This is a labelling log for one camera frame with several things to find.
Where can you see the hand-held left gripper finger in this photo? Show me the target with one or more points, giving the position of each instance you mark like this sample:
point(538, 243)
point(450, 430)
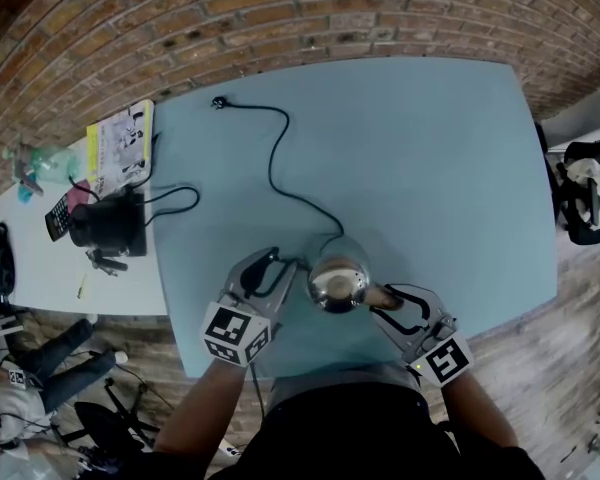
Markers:
point(285, 288)
point(234, 280)

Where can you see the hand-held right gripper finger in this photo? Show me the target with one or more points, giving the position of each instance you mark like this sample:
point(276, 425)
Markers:
point(437, 308)
point(400, 340)

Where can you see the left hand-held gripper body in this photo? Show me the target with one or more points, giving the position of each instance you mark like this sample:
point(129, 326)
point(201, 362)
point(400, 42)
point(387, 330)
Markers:
point(225, 330)

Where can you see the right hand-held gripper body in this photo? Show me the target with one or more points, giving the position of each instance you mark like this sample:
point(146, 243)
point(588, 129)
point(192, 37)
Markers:
point(445, 360)

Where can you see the silver electric kettle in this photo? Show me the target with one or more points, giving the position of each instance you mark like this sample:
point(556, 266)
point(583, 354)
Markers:
point(337, 278)

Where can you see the person's left forearm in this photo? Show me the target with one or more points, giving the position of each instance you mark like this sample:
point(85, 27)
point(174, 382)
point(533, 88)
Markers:
point(202, 408)

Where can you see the person's right forearm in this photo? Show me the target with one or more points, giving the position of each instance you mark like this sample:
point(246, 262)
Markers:
point(475, 413)

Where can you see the black device with cable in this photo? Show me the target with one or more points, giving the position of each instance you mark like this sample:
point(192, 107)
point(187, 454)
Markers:
point(100, 225)
point(137, 228)

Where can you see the person's grey trousers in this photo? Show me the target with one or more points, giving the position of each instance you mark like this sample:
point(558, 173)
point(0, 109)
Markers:
point(345, 383)

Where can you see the person's black shirt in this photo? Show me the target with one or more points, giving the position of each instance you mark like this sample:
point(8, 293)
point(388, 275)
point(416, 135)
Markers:
point(360, 443)

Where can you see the black framed glasses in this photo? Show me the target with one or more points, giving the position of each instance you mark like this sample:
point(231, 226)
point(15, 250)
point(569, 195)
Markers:
point(97, 263)

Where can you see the yellow pen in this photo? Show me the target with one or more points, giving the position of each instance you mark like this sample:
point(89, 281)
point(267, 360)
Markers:
point(82, 285)

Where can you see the light blue table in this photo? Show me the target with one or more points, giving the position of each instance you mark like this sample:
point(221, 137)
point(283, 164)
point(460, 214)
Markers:
point(405, 158)

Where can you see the black chair with armrests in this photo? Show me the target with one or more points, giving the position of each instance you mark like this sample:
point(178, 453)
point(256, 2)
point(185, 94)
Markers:
point(585, 233)

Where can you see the yellow edged book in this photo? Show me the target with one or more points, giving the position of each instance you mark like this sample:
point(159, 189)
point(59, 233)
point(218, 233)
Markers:
point(120, 148)

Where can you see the pink pouch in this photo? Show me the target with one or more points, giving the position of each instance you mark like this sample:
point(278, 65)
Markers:
point(77, 195)

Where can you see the black calculator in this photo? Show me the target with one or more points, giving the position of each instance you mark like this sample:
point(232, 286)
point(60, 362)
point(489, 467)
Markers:
point(57, 218)

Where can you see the long white table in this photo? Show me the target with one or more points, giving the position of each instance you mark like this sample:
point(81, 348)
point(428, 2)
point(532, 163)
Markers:
point(35, 278)

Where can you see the white cloth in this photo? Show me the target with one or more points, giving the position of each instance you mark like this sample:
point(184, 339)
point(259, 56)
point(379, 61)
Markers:
point(585, 173)

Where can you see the green plastic bottle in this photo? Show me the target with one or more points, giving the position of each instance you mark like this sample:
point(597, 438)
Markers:
point(50, 163)

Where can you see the teal blue cloth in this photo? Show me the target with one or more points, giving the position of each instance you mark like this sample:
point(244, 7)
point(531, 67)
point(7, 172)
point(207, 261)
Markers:
point(25, 195)

